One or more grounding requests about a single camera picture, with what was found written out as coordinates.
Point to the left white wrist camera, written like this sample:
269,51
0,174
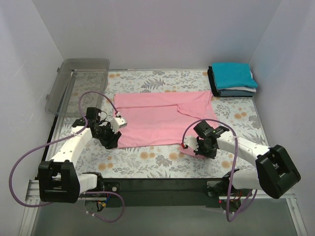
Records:
118,122

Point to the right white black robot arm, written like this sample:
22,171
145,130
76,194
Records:
274,171

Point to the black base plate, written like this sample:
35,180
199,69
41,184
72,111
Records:
162,192

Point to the aluminium frame rail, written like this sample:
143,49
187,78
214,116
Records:
157,207

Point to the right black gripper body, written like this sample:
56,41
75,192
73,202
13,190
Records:
200,150

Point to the grey blue folded t shirt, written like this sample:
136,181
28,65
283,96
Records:
235,93

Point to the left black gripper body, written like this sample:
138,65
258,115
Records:
112,140

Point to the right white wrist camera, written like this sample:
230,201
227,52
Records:
190,142

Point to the teal folded t shirt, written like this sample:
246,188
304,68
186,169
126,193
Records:
219,67

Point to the floral table mat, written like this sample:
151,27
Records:
167,161

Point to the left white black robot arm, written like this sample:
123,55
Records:
58,180

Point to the pink t shirt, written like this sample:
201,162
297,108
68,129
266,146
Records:
161,118

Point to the clear plastic bin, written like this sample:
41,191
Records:
74,78

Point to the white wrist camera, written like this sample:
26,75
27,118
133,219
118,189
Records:
118,122
190,142

